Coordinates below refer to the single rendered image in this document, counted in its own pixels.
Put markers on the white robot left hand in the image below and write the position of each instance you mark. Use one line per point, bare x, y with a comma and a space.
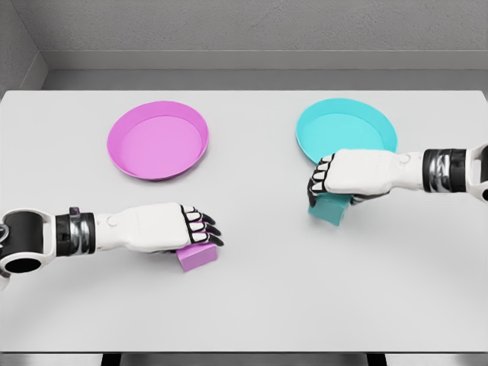
160, 228

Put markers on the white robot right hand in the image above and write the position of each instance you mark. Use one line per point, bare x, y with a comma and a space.
354, 171

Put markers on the cyan block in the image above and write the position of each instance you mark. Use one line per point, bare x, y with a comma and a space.
329, 209

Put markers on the pink block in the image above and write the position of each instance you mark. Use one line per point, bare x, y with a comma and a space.
198, 257

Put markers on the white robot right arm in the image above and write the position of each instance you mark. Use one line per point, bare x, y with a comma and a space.
442, 169

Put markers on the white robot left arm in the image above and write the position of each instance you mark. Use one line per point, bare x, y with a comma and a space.
65, 236

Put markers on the cyan round plate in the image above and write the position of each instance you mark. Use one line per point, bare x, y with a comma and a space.
343, 127

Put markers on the pink round plate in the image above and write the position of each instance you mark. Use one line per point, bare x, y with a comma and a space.
158, 140

